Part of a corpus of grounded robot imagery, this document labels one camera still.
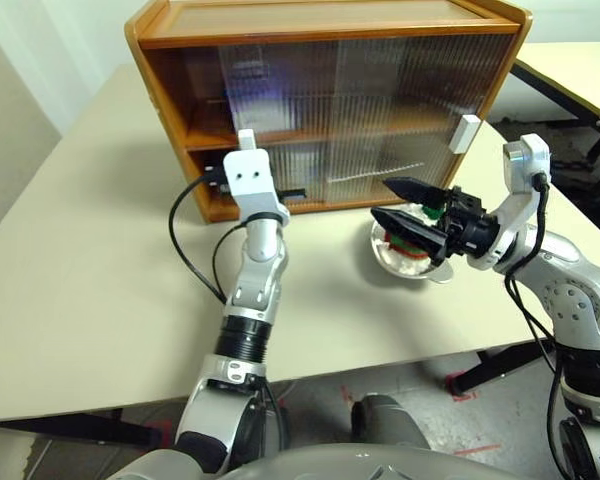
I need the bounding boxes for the ribbed glass sliding door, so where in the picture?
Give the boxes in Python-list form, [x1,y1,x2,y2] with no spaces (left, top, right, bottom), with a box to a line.
[337,37,514,204]
[218,42,406,205]

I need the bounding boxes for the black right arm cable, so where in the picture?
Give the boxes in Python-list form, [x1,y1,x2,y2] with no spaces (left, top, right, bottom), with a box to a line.
[502,172,569,479]

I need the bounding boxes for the silver robot torso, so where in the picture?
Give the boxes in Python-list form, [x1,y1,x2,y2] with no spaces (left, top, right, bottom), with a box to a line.
[107,442,526,480]

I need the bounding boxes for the wooden cabinet shelf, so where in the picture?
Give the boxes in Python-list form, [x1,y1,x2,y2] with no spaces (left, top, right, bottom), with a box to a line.
[187,124,461,151]

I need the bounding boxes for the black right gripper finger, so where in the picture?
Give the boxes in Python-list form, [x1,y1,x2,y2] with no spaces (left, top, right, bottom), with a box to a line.
[381,176,449,209]
[369,207,452,267]

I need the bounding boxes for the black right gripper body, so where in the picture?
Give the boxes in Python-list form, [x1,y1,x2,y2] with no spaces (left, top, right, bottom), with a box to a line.
[436,185,502,261]

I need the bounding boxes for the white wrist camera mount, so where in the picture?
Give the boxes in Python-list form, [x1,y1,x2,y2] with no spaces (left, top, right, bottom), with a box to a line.
[222,148,291,226]
[472,132,551,274]

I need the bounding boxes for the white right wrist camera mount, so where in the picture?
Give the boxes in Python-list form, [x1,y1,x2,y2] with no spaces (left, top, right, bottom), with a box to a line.
[472,132,551,274]

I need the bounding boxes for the beige table with black frame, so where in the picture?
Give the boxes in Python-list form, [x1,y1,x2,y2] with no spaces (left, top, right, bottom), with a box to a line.
[509,42,600,196]

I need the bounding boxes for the black table foot bar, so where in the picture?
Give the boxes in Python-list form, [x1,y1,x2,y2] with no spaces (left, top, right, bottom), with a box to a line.
[0,407,156,449]
[449,339,556,399]

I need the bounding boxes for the brown wooden cabinet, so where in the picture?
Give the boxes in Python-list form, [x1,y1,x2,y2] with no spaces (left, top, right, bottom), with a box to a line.
[123,0,534,225]

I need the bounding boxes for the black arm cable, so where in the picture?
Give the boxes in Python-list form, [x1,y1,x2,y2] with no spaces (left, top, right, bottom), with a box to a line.
[502,172,569,479]
[168,174,251,306]

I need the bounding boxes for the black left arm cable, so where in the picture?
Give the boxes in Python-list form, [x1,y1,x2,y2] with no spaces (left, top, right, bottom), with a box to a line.
[168,174,251,306]

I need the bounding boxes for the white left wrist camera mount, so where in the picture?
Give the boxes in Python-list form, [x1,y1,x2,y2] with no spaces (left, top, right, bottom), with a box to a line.
[222,148,291,226]

